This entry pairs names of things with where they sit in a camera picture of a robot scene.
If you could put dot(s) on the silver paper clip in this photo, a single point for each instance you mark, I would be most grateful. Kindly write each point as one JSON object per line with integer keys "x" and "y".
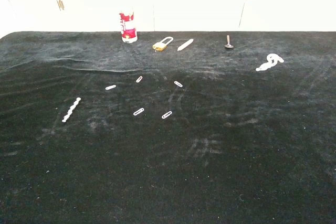
{"x": 139, "y": 79}
{"x": 178, "y": 84}
{"x": 110, "y": 87}
{"x": 138, "y": 111}
{"x": 167, "y": 114}

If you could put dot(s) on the brass padlock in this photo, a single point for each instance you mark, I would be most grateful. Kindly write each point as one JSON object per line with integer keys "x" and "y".
{"x": 159, "y": 46}

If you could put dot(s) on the white pen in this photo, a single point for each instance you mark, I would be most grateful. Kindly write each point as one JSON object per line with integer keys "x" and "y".
{"x": 185, "y": 45}

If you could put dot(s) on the black velvet table cloth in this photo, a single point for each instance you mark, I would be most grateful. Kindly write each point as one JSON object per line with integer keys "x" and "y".
{"x": 183, "y": 155}

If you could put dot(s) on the red labelled drink bottle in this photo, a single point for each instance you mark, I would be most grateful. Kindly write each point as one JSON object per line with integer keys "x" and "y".
{"x": 129, "y": 31}

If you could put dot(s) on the small black spoon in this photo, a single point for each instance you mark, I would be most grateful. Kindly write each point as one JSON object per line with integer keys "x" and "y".
{"x": 229, "y": 45}

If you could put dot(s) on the woven folding screen panel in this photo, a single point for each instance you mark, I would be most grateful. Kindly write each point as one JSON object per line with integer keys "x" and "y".
{"x": 294, "y": 6}
{"x": 199, "y": 6}

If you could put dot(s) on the metal screen hinge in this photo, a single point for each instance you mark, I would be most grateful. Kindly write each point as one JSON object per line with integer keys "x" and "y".
{"x": 60, "y": 4}

